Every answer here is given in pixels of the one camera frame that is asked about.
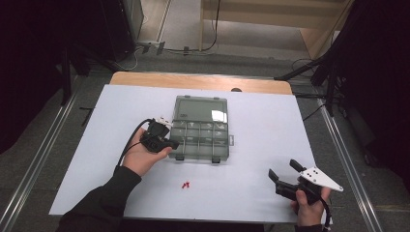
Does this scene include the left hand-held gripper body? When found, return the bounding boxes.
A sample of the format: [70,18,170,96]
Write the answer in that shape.
[139,116,175,154]

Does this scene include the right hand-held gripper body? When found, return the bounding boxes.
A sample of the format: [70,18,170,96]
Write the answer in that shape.
[275,165,344,206]

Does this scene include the grey transparent compartment box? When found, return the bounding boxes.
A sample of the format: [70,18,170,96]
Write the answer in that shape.
[167,95,236,164]

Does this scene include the person's left hand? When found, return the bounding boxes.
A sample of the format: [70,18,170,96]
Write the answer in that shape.
[122,129,173,178]

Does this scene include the person's right hand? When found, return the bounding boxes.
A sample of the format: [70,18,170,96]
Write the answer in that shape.
[290,187,333,227]

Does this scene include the white table sheet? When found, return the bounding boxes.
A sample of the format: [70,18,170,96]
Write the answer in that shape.
[48,84,323,224]

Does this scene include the wooden table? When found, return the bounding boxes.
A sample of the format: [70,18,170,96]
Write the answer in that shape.
[109,71,294,96]

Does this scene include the power strip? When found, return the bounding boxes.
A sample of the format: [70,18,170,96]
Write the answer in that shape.
[136,40,167,56]

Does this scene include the black curtain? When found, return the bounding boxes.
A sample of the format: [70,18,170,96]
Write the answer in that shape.
[335,0,410,182]
[0,0,107,156]

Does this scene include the grey metal cabinet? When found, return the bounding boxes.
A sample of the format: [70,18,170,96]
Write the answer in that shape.
[122,0,145,44]

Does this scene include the beige wooden furniture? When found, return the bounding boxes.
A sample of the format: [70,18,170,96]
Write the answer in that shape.
[199,0,356,61]

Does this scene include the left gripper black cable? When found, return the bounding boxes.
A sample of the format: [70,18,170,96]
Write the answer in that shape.
[116,118,156,168]

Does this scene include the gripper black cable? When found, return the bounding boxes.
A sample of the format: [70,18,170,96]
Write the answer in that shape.
[318,197,333,232]
[116,118,156,168]

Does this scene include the aluminium floor rail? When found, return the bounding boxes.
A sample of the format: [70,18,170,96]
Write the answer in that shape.
[0,93,78,232]
[317,98,385,232]

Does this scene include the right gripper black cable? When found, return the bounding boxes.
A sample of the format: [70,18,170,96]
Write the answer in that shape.
[318,197,333,232]

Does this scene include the black floor cable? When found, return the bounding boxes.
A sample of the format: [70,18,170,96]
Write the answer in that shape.
[291,57,325,122]

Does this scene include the black hanging cable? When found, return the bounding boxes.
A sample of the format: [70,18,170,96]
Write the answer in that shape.
[163,0,222,54]

